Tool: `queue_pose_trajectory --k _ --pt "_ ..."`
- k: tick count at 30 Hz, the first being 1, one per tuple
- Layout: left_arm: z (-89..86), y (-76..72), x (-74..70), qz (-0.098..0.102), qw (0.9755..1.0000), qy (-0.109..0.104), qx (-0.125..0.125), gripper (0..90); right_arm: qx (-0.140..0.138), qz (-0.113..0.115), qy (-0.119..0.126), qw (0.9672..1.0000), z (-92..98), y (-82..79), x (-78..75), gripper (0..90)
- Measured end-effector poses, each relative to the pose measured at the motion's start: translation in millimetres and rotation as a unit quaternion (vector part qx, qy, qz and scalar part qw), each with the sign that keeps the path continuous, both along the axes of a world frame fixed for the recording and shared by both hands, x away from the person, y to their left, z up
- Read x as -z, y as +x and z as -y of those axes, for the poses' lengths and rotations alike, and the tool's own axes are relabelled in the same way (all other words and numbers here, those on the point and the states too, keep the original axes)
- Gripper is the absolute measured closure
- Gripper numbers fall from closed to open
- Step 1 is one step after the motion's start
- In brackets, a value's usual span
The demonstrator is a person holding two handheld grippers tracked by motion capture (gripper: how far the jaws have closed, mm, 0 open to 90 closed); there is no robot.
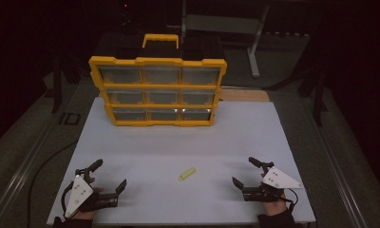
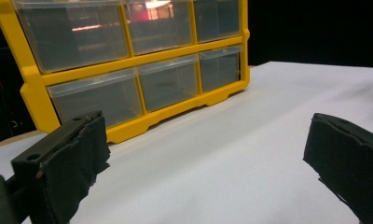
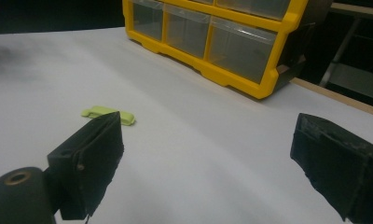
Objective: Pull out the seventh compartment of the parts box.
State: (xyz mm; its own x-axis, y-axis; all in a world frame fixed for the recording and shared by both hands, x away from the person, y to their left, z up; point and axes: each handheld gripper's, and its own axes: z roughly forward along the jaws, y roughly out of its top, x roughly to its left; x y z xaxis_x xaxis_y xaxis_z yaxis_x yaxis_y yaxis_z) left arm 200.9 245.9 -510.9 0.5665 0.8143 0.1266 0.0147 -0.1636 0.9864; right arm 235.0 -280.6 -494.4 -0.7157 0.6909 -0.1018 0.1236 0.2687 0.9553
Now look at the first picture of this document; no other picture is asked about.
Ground grid of clear drawers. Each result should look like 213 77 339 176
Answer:
98 65 221 122

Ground wooden board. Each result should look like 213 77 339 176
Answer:
220 88 271 103

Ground aluminium rail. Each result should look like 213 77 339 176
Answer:
0 126 58 228
308 107 370 228

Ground light green plastic stick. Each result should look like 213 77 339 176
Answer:
178 167 197 182

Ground clear plastic drawer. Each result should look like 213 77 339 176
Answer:
112 107 147 122

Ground long black floor cable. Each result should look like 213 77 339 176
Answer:
27 139 80 228

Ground person's right hand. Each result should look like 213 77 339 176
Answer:
261 197 290 219

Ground grey metal stand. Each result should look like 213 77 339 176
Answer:
180 0 271 79

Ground black stand post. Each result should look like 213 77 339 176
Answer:
312 70 327 128
50 55 64 114

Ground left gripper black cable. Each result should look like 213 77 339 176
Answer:
61 182 74 219

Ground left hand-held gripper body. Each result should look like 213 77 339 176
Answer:
64 168 120 219

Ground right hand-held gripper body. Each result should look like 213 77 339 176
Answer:
242 161 304 203

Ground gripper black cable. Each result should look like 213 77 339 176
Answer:
61 182 74 219
284 188 299 214

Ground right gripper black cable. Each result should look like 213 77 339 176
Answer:
284 188 299 214

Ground person's left hand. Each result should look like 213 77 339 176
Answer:
72 177 105 221

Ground yellow and black organizer cabinet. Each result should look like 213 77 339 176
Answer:
88 32 228 128

